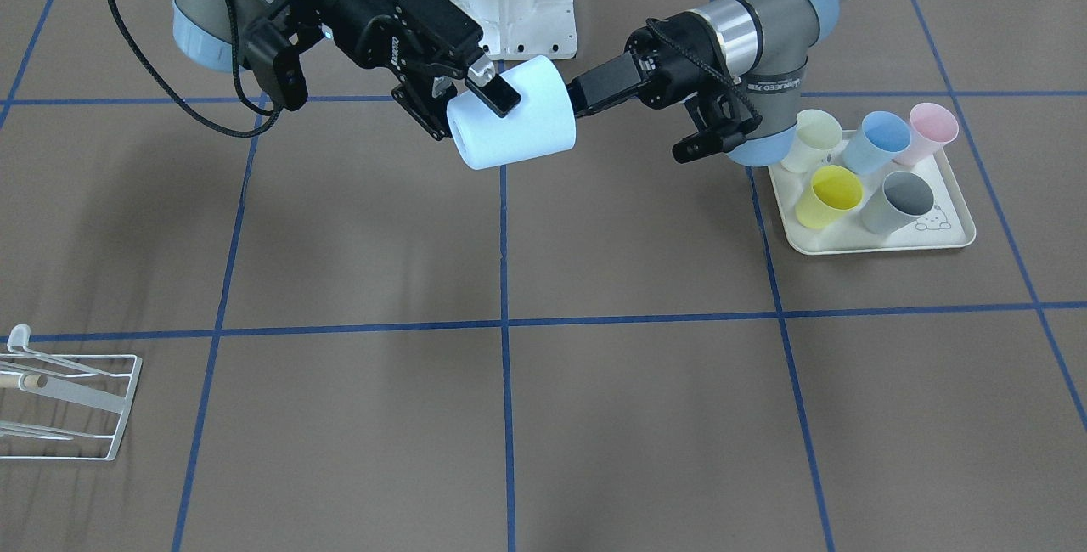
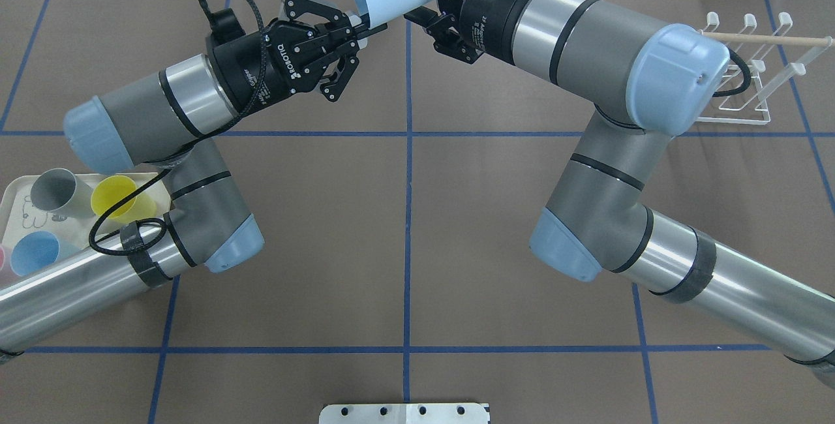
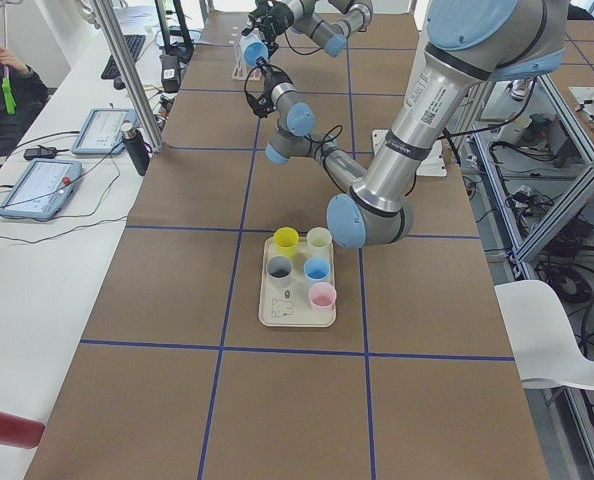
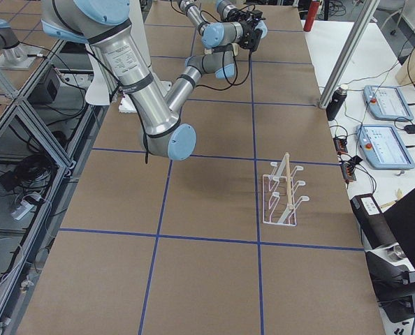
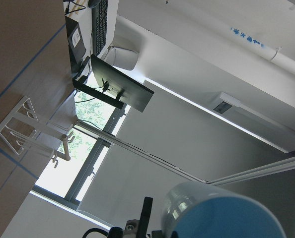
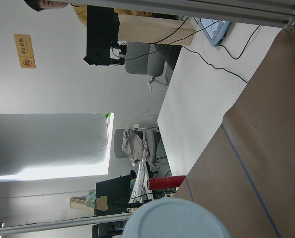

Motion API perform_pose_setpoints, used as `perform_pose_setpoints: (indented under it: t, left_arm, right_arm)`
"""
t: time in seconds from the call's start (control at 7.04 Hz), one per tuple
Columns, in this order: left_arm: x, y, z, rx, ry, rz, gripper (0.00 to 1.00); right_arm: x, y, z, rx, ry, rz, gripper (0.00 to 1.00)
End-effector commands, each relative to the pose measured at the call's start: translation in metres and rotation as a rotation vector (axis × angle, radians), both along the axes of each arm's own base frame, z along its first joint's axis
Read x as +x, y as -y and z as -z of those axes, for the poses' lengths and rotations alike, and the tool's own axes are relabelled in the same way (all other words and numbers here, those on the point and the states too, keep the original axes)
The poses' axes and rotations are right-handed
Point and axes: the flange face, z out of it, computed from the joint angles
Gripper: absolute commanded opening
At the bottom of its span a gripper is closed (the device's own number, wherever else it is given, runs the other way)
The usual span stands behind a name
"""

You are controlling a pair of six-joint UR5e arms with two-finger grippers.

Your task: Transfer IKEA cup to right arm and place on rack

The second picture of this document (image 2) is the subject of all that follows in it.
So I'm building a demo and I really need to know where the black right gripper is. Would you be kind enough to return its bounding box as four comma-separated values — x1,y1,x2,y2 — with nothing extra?
404,0,530,64

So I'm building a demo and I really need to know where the grey plastic cup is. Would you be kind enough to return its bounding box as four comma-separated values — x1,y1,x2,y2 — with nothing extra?
30,168,95,219

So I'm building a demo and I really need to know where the cream plastic tray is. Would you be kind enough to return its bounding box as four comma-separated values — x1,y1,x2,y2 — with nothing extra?
1,172,171,288

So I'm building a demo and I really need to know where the yellow plastic cup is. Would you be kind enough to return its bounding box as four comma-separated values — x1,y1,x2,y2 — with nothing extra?
90,175,157,225

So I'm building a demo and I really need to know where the white wire cup rack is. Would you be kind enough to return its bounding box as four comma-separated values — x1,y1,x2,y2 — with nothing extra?
697,11,833,126

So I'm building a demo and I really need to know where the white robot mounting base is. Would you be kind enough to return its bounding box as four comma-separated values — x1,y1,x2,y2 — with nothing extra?
318,402,491,423

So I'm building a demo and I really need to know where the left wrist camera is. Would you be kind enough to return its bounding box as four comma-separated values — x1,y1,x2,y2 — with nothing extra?
207,8,245,48

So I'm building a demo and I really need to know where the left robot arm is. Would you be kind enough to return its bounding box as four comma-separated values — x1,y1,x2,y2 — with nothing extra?
1,0,387,363

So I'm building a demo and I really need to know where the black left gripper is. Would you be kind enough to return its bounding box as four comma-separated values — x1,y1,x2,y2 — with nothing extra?
207,0,388,112

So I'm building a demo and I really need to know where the blue plastic cup on tray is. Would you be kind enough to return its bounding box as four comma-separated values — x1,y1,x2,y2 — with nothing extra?
10,231,80,277

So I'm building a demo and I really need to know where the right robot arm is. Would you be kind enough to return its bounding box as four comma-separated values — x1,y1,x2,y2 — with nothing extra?
406,0,834,387

